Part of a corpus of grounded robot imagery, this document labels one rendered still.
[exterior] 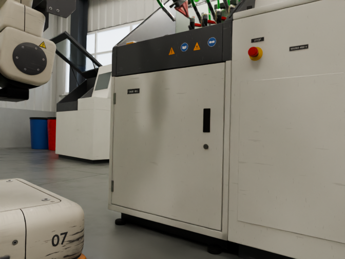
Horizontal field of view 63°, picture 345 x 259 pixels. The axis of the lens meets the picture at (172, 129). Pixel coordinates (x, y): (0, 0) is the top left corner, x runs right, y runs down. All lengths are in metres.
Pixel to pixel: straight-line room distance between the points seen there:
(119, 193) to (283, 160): 0.85
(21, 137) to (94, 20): 3.66
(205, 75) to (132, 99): 0.43
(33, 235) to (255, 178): 0.75
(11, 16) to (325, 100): 1.04
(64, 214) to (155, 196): 0.58
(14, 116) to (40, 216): 7.44
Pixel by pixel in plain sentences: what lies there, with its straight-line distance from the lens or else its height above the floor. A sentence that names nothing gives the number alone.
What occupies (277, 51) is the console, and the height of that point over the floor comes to 0.80.
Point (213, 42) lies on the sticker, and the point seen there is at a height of 0.87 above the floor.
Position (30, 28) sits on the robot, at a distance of 1.07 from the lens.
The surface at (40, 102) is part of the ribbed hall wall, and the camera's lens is 8.71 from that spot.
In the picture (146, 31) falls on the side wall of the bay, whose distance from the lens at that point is 1.80.
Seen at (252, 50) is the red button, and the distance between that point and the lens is 1.10.
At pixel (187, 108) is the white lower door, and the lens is 1.24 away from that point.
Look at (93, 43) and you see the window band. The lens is 8.09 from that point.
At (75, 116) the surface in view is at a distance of 4.69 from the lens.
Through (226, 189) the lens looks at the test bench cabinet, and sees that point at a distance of 1.16.
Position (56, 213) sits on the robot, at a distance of 0.88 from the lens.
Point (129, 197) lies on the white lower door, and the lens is 1.48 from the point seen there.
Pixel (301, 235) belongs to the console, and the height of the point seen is 0.16.
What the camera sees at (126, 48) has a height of 0.93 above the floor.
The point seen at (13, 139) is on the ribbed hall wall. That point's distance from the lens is 8.24.
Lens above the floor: 0.50
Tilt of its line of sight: level
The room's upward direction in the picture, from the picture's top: 1 degrees clockwise
